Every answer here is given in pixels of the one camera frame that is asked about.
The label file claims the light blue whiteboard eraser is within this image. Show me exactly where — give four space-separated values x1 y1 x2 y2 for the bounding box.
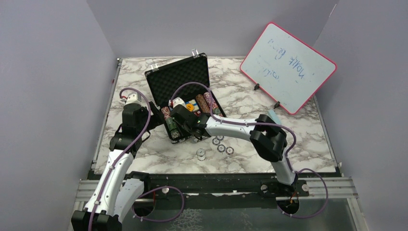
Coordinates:
267 110 282 125

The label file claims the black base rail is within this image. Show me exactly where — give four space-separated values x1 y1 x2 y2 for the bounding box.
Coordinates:
121 171 321 209

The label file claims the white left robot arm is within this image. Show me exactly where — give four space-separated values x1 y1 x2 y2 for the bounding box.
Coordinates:
71 102 163 231

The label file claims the red green chip row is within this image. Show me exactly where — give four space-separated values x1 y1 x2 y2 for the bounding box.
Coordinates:
204 92 223 116

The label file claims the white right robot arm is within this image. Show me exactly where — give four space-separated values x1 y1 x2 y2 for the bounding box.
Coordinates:
170 105 298 196

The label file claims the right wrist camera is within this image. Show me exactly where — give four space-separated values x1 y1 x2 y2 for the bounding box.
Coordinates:
168 97 186 108

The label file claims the blue playing card deck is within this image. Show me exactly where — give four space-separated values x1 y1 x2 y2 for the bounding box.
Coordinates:
185 100 200 112

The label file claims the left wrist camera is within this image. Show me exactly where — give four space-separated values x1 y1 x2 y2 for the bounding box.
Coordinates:
120 91 142 108

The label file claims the black poker set case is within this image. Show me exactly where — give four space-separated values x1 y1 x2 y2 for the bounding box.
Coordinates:
144 49 227 145

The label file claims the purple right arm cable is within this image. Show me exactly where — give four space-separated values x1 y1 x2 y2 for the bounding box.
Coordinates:
169 82 329 220

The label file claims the brown chip row in case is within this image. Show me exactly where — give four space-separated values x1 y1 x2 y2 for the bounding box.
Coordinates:
195 94 210 113

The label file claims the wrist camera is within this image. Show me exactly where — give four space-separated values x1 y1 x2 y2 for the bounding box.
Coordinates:
168 97 186 108
120 91 142 108

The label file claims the orange big blind button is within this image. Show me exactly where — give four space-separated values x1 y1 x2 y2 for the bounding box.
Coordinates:
186 103 195 112

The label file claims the pink framed whiteboard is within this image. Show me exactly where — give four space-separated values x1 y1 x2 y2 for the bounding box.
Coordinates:
240 23 337 115

